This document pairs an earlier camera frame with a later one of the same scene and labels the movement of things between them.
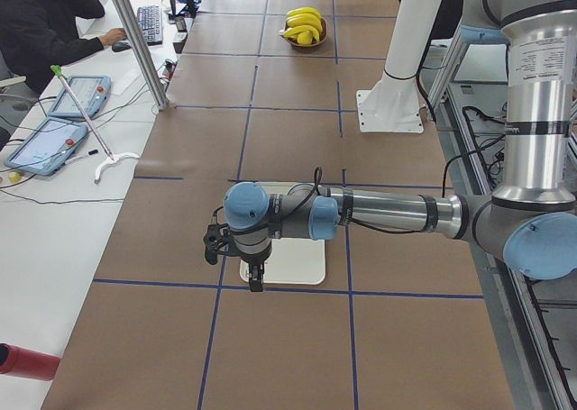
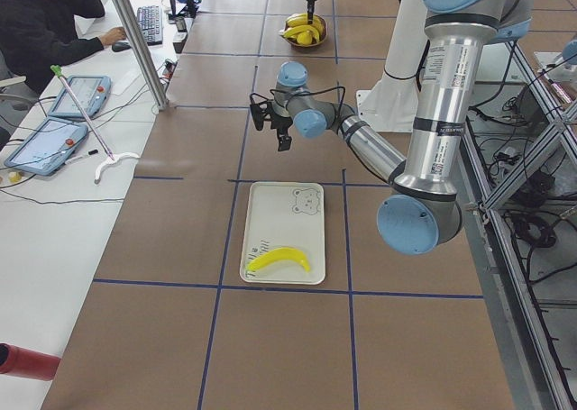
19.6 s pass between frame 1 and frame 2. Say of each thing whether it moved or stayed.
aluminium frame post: stayed
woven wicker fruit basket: stayed
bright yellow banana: moved
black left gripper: moved
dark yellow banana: stayed
